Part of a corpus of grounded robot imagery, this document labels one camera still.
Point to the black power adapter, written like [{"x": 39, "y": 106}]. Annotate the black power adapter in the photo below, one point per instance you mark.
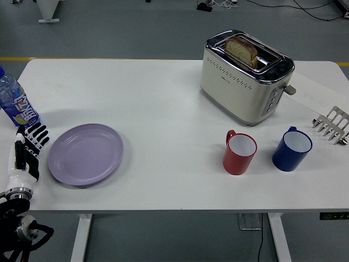
[{"x": 204, "y": 6}]

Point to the white paper sheet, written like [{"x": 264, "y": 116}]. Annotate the white paper sheet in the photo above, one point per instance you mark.
[{"x": 313, "y": 92}]

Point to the red mug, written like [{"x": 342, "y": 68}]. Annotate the red mug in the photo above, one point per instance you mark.
[{"x": 239, "y": 152}]

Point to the blue labelled drink bottle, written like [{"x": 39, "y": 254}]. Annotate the blue labelled drink bottle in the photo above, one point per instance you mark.
[{"x": 17, "y": 105}]

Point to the grey floor socket plate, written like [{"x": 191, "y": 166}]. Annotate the grey floor socket plate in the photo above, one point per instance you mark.
[{"x": 249, "y": 221}]

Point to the white table leg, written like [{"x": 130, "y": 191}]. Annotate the white table leg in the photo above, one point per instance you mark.
[
  {"x": 279, "y": 237},
  {"x": 80, "y": 237}
]

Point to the bread slice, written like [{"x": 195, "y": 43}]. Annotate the bread slice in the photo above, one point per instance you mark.
[{"x": 242, "y": 50}]

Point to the silver toast rack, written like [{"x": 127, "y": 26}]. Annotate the silver toast rack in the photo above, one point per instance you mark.
[{"x": 331, "y": 124}]

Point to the white stand base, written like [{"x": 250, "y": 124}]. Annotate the white stand base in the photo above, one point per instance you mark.
[{"x": 49, "y": 11}]

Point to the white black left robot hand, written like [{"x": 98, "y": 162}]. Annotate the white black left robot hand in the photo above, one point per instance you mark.
[{"x": 19, "y": 174}]

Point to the purple plate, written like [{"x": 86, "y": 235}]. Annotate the purple plate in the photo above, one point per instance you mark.
[{"x": 85, "y": 154}]

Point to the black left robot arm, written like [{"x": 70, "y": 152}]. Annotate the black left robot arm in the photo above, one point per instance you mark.
[{"x": 16, "y": 218}]

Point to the cream chrome toaster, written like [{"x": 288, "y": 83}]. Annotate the cream chrome toaster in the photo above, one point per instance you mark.
[{"x": 242, "y": 90}]

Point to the blue mug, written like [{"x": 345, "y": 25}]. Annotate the blue mug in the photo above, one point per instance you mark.
[{"x": 291, "y": 150}]

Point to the black table control panel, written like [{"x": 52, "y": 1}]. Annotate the black table control panel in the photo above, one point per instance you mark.
[{"x": 334, "y": 215}]

